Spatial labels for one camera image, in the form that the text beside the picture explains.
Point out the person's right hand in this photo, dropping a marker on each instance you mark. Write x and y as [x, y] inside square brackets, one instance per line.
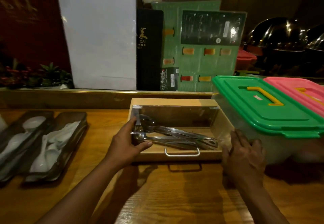
[245, 163]

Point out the person's left hand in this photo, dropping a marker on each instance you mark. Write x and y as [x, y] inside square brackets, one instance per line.
[124, 148]

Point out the green lid plastic container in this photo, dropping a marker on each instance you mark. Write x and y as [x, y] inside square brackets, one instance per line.
[253, 110]

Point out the wooden cutlery box clear lid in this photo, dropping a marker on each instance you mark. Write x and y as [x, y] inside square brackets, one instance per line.
[177, 102]

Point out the pink lid plastic container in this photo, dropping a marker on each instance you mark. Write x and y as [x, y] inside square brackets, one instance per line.
[286, 87]

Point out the person's left forearm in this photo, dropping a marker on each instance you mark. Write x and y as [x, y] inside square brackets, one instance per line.
[83, 196]

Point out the pile of metal serving spoons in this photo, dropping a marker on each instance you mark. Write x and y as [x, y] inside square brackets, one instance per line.
[177, 135]

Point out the gold-trimmed wooden counter ledge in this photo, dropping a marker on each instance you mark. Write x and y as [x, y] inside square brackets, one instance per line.
[76, 98]

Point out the small dark label card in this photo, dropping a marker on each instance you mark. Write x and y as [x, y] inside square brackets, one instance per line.
[167, 82]

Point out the black menu book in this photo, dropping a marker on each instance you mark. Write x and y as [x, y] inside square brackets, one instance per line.
[149, 67]

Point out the small white ceramic bowl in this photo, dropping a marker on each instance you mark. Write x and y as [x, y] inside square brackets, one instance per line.
[33, 123]

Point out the artificial plant with red berries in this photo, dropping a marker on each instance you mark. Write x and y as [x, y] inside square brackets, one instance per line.
[50, 77]

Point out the pink-lid orange tub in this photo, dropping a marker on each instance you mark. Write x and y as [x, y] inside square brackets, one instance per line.
[245, 59]

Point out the white laminated board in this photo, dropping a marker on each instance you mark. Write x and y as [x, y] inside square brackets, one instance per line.
[101, 41]

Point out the green drinks menu board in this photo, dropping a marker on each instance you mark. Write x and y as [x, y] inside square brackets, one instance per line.
[197, 64]

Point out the dark laminated menu card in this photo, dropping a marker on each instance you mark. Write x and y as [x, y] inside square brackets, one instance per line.
[210, 26]

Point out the red menu book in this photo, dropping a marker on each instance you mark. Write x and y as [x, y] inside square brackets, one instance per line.
[30, 41]

